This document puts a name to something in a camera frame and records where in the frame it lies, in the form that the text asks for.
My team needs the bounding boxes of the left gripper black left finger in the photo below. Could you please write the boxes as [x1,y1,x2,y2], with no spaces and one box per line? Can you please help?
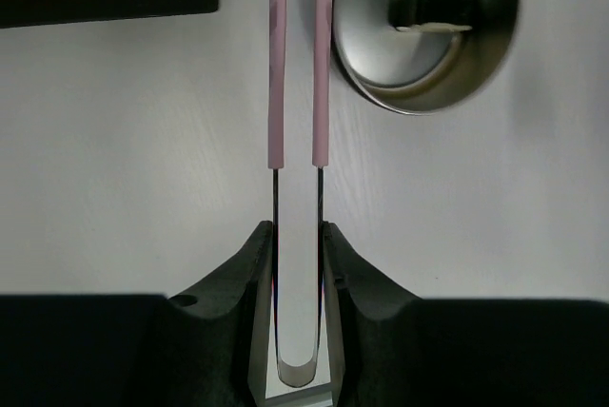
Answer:
[1,222,272,406]

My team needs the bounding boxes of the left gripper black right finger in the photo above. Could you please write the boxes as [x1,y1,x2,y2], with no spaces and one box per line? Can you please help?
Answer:
[322,223,608,406]

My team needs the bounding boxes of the green sushi roll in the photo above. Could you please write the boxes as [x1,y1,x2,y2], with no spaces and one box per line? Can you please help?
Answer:
[388,0,479,33]

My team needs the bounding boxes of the steel tongs with pink tips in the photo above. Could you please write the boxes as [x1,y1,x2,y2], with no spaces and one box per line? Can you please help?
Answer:
[267,0,333,388]

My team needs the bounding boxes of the round steel lunch box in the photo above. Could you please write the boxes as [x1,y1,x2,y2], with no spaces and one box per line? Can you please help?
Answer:
[332,0,521,115]

